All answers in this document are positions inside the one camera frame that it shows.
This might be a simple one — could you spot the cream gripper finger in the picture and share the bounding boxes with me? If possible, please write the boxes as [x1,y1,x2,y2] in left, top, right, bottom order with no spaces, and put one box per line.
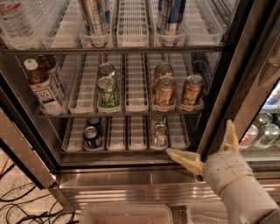
[166,148,204,176]
[220,120,239,154]

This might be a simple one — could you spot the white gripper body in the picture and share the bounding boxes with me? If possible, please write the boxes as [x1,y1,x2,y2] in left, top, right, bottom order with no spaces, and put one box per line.
[203,150,253,195]

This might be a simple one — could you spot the orange can lane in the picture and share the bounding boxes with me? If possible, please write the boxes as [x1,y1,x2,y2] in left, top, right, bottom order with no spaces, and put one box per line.
[180,74,204,106]

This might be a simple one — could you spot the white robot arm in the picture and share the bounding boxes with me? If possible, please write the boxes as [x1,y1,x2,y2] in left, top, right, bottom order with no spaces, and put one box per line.
[166,120,279,224]

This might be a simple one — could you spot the red white can neighbouring fridge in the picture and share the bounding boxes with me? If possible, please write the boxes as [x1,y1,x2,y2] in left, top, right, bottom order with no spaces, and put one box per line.
[239,124,258,147]

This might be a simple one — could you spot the silver can neighbouring fridge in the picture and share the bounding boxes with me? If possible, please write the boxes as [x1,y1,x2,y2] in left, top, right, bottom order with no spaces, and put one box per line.
[254,123,280,149]

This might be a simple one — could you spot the silver can front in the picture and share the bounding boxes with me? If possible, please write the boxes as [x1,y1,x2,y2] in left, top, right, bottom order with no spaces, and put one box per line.
[151,124,168,147]

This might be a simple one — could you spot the silver can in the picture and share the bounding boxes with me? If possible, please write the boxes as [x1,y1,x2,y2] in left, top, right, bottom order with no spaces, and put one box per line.
[151,124,168,147]
[151,115,166,128]

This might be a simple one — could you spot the silver can rear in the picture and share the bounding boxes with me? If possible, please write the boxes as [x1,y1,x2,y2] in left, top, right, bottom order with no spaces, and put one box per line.
[151,115,166,128]

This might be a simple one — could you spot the orange can front middle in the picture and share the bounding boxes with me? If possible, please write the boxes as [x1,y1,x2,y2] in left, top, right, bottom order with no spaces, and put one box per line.
[154,75,177,107]

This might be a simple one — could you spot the orange can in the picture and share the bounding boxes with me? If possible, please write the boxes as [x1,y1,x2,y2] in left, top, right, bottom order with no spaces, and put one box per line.
[153,61,173,85]
[154,75,177,107]

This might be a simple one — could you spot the orange can rear middle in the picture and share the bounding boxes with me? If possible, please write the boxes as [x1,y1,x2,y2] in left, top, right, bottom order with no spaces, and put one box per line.
[153,61,173,85]

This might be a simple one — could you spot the blue can front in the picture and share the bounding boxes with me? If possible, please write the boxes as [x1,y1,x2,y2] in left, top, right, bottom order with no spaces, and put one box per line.
[83,126,102,149]

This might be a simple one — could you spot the blue can rear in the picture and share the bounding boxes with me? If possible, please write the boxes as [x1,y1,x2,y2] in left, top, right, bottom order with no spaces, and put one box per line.
[87,116,103,136]

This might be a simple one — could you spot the green can front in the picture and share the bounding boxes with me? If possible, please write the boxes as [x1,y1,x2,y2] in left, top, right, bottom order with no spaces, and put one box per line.
[97,76,120,109]

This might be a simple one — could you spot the tall blue can top right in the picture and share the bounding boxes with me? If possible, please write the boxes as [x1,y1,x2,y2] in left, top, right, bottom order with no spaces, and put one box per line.
[157,0,186,35]

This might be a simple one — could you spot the tall can top left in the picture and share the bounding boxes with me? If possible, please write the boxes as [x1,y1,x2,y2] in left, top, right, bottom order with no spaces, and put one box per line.
[78,0,110,36]

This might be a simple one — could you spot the open fridge glass door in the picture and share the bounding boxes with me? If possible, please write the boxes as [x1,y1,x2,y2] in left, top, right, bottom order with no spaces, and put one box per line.
[0,72,74,210]

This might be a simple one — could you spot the clear plastic bin right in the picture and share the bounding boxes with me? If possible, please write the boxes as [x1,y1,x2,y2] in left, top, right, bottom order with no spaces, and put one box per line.
[186,201,228,224]

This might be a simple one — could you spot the clear plastic bin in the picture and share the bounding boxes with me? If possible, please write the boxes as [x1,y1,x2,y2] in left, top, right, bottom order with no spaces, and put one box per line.
[186,201,228,224]
[79,203,173,224]

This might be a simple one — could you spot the clear plastic bin left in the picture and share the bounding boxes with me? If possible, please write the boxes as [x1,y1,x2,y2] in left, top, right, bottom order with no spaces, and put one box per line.
[79,203,173,224]

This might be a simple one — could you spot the tea bottle white label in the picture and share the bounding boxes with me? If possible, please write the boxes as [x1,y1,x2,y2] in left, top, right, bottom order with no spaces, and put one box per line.
[24,59,63,115]

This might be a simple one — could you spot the rear tea bottle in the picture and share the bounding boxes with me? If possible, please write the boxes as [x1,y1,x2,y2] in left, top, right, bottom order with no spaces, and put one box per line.
[38,55,66,100]

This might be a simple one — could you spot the clear water bottle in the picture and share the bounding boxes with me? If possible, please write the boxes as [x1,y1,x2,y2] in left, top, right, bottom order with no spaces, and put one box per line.
[0,0,33,39]

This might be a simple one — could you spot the middle wire shelf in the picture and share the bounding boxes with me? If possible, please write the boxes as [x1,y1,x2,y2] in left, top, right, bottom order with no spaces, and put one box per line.
[38,110,202,118]

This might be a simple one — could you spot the wire shelf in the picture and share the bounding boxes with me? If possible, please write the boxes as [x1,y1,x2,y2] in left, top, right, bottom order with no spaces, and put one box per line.
[0,45,224,55]
[38,110,202,118]

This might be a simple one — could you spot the top wire shelf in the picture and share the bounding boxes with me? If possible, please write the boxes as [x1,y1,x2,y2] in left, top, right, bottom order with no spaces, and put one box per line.
[0,45,224,55]

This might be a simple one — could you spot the black floor cables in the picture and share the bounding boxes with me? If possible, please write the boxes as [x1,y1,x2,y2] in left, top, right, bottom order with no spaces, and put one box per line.
[0,163,81,224]

